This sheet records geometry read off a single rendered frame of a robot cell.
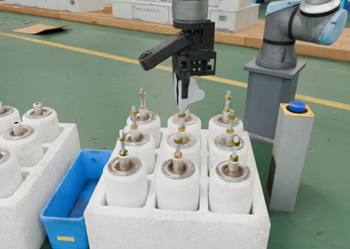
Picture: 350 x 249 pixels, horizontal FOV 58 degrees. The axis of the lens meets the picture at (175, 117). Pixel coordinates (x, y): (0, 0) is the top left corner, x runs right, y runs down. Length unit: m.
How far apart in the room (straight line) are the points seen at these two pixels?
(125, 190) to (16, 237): 0.29
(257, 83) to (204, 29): 0.58
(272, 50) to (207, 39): 0.54
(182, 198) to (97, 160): 0.43
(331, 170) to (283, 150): 0.39
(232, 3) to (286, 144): 2.17
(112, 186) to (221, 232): 0.25
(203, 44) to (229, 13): 2.18
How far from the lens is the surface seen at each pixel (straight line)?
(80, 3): 4.07
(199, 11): 0.66
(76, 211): 1.00
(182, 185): 0.66
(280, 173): 0.92
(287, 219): 0.99
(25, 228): 0.84
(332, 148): 1.37
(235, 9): 2.91
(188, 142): 0.78
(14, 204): 0.79
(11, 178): 0.83
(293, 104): 0.85
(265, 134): 1.30
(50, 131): 1.00
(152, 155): 0.81
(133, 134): 0.79
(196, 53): 0.68
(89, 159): 1.05
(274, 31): 1.19
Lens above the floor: 0.66
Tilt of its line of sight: 27 degrees down
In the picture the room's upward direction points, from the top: straight up
